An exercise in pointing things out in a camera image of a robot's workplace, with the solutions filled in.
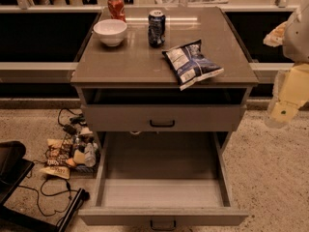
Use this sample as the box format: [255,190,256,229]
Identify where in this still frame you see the yellow snack bag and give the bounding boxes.
[41,166,70,180]

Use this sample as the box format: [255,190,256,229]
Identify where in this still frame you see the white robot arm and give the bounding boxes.
[263,0,309,129]

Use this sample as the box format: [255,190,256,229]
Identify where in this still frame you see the red soda can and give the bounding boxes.
[107,0,126,21]

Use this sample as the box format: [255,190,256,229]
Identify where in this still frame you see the grey drawer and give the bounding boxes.
[81,104,246,131]
[79,132,248,231]

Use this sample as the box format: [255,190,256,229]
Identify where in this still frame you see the white ceramic bowl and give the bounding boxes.
[94,19,127,46]

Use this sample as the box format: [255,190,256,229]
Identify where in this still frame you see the black power adapter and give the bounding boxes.
[63,124,77,135]

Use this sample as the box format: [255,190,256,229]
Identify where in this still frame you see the grey top drawer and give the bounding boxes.
[81,104,246,131]

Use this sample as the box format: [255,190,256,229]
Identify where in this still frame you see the blue soda can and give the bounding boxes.
[148,10,166,47]

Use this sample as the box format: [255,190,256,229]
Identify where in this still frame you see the blue chip bag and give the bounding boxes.
[162,39,224,90]

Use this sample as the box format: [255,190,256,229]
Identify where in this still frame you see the black chair base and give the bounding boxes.
[0,140,91,232]

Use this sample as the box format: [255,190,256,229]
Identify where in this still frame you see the clear plastic bottle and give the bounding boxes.
[84,143,96,167]

